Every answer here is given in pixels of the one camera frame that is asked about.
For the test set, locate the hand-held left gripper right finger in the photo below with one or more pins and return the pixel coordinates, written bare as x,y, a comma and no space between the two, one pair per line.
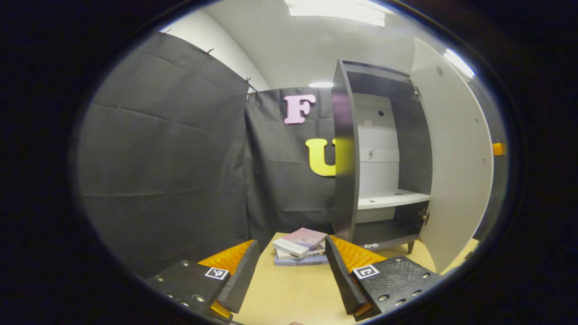
343,280

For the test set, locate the ceiling light strip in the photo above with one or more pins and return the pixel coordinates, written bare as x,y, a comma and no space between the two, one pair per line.
320,85

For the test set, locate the small ceiling light panel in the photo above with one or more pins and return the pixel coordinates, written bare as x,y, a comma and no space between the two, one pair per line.
458,63

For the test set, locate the large ceiling light panel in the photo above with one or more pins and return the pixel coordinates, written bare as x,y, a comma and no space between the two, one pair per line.
338,11

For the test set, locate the dark grey cabinet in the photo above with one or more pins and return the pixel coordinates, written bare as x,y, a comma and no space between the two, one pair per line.
345,180

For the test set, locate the black backdrop cloth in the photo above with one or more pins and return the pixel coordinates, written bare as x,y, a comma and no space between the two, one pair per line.
158,158

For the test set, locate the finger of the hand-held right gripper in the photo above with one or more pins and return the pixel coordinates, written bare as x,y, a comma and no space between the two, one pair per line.
498,149

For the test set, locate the white cabinet shelf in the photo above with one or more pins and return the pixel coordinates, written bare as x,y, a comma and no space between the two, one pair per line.
393,198

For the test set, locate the pink book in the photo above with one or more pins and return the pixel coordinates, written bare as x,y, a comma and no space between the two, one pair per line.
302,237

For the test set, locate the white book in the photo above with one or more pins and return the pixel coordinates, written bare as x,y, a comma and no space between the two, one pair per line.
316,253

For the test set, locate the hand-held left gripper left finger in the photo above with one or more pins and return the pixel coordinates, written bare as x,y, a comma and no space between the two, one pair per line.
244,280

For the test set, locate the light grey cabinet door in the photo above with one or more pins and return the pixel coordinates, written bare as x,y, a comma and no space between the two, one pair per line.
456,158

